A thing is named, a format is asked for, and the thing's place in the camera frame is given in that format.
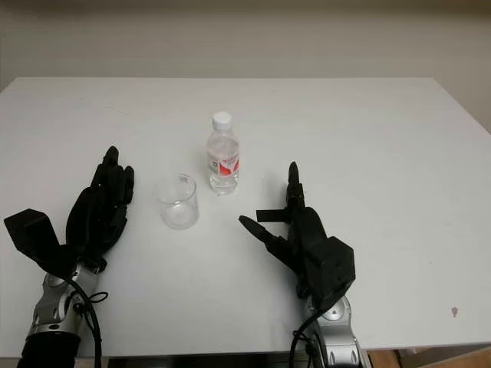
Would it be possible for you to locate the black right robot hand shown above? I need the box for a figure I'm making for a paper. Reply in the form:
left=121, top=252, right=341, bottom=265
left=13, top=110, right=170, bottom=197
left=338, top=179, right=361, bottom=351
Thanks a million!
left=238, top=161, right=330, bottom=299

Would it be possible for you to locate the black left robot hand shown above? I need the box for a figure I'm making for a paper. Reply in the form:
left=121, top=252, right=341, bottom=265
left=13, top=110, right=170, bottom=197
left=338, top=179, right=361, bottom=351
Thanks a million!
left=64, top=145, right=136, bottom=273

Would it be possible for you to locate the clear plastic water bottle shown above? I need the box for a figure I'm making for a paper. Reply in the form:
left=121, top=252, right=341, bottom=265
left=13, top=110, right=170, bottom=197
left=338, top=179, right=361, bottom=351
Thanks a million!
left=206, top=111, right=242, bottom=197

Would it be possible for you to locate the clear glass cup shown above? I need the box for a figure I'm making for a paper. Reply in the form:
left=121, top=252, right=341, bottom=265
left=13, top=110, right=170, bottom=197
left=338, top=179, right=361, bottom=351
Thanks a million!
left=153, top=172, right=200, bottom=231

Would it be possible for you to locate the black tape strip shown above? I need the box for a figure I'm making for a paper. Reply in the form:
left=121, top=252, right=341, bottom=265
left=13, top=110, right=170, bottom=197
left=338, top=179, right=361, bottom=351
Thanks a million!
left=255, top=209, right=288, bottom=223

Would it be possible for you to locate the dark robot torso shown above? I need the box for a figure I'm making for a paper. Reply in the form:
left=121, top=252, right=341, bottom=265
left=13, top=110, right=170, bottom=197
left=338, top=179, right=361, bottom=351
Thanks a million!
left=106, top=356, right=310, bottom=368

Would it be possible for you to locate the brown wooden furniture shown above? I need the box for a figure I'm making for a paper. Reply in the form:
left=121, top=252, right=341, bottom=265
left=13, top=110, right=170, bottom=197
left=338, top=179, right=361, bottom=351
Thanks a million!
left=367, top=346, right=491, bottom=368

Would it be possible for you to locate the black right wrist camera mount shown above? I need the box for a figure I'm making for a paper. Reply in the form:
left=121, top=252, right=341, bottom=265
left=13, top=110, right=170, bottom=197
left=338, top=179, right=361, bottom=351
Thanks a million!
left=305, top=235, right=356, bottom=308

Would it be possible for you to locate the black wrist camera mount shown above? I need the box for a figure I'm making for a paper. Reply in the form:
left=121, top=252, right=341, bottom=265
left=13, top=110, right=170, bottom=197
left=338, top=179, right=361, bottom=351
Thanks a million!
left=3, top=208, right=84, bottom=278
left=305, top=235, right=356, bottom=308

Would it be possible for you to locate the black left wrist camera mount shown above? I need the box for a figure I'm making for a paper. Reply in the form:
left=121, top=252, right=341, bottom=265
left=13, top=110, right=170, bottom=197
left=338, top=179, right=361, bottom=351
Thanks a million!
left=3, top=208, right=84, bottom=278

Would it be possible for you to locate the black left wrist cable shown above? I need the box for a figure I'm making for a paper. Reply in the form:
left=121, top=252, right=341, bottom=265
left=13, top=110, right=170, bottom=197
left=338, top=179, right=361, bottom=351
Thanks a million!
left=57, top=274, right=110, bottom=368

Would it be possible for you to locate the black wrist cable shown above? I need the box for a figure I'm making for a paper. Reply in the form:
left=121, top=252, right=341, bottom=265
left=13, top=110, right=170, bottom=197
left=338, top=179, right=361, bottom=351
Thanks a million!
left=288, top=301, right=321, bottom=368
left=57, top=274, right=110, bottom=368

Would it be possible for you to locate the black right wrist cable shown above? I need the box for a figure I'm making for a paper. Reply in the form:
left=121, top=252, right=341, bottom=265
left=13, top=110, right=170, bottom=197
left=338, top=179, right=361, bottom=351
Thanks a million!
left=288, top=301, right=321, bottom=368

